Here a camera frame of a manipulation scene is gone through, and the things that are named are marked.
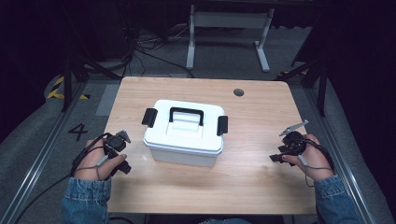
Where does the person's right hand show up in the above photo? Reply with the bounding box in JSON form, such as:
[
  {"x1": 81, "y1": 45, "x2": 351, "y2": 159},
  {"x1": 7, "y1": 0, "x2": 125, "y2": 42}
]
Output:
[{"x1": 281, "y1": 133, "x2": 336, "y2": 182}]

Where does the person's left hand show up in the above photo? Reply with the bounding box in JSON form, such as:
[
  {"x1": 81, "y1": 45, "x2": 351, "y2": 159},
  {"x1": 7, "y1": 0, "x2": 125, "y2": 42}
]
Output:
[{"x1": 72, "y1": 137, "x2": 128, "y2": 182}]

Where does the bundle of black floor cables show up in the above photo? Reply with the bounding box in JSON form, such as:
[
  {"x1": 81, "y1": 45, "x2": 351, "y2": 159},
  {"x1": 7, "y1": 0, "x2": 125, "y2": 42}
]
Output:
[{"x1": 122, "y1": 26, "x2": 195, "y2": 79}]

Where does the grey right wrist strap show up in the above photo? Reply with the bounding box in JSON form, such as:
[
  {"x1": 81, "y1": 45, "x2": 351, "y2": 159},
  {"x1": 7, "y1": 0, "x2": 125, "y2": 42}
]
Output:
[{"x1": 298, "y1": 154, "x2": 335, "y2": 189}]

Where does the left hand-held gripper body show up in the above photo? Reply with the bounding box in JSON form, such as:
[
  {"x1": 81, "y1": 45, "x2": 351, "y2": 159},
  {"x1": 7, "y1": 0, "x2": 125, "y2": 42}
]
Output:
[{"x1": 103, "y1": 130, "x2": 132, "y2": 157}]

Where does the grey wrist strap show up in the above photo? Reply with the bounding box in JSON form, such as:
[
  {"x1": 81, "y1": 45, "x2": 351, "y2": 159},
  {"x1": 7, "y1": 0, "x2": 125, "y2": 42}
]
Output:
[
  {"x1": 74, "y1": 154, "x2": 110, "y2": 182},
  {"x1": 298, "y1": 154, "x2": 335, "y2": 189}
]

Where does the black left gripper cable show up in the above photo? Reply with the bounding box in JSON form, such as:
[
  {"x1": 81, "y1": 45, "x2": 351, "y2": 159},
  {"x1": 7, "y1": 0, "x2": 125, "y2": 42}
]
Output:
[{"x1": 13, "y1": 133, "x2": 110, "y2": 224}]

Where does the white metal desk frame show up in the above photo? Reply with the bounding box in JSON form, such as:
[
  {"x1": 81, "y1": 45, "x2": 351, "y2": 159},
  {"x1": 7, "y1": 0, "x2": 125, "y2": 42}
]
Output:
[{"x1": 185, "y1": 4, "x2": 276, "y2": 74}]

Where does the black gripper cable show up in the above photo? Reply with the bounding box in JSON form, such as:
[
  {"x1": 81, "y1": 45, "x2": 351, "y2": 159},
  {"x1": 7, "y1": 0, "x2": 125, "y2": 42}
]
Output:
[
  {"x1": 13, "y1": 133, "x2": 110, "y2": 224},
  {"x1": 297, "y1": 137, "x2": 336, "y2": 172}
]

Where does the person's denim lap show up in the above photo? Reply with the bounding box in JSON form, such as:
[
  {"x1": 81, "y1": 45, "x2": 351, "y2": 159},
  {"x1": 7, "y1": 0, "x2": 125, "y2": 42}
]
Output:
[{"x1": 198, "y1": 217, "x2": 254, "y2": 224}]

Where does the aluminium floor rail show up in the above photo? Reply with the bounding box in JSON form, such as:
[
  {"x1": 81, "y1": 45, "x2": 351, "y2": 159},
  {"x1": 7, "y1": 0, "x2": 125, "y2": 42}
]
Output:
[
  {"x1": 302, "y1": 87, "x2": 378, "y2": 224},
  {"x1": 0, "y1": 82, "x2": 90, "y2": 224}
]

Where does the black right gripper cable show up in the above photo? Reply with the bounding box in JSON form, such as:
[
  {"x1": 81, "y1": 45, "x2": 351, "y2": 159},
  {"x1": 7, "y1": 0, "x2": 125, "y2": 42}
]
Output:
[{"x1": 297, "y1": 137, "x2": 336, "y2": 172}]

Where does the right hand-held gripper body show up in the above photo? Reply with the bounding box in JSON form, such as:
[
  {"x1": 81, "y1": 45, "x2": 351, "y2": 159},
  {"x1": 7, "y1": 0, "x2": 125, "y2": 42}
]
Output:
[{"x1": 278, "y1": 119, "x2": 310, "y2": 156}]

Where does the grey left wrist strap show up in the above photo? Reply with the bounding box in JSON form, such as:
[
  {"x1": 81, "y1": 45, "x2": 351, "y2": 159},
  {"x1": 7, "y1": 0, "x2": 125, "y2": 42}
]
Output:
[{"x1": 74, "y1": 154, "x2": 110, "y2": 182}]

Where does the black tripod stand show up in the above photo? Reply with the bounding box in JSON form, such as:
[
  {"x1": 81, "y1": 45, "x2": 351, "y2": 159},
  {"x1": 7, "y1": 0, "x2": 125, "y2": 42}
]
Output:
[
  {"x1": 274, "y1": 57, "x2": 332, "y2": 119},
  {"x1": 60, "y1": 50, "x2": 123, "y2": 113}
]

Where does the white lidded storage box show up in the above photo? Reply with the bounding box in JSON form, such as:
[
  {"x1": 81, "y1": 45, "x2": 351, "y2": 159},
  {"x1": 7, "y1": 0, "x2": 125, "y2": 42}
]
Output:
[{"x1": 141, "y1": 99, "x2": 230, "y2": 168}]

